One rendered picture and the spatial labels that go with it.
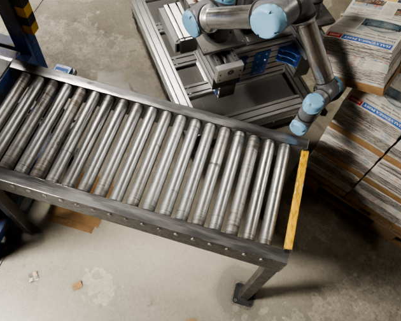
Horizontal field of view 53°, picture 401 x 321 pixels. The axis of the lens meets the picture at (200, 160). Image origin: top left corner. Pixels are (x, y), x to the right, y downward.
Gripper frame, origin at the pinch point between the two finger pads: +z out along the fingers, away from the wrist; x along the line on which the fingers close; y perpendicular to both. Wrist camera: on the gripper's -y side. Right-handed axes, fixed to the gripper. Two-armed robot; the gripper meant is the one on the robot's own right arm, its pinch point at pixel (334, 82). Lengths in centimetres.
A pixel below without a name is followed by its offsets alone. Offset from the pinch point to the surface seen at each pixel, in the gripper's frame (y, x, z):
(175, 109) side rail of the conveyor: 14, 46, -56
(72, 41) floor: -21, 193, -10
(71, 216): -51, 104, -107
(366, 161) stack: -38.3, -21.9, -6.0
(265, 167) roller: -1, 3, -56
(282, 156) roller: -2.1, 0.0, -47.3
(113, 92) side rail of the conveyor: 22, 71, -66
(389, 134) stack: -14.9, -29.0, -6.2
